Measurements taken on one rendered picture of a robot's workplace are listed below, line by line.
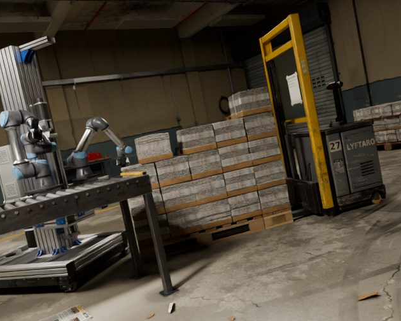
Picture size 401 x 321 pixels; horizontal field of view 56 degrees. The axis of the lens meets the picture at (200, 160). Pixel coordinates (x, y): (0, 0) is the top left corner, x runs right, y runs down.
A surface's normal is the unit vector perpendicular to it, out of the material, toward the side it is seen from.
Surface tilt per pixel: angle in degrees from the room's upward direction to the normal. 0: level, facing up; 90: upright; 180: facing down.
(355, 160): 90
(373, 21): 90
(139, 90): 90
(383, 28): 90
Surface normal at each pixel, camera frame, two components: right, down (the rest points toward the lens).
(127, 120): 0.52, -0.05
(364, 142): 0.21, 0.03
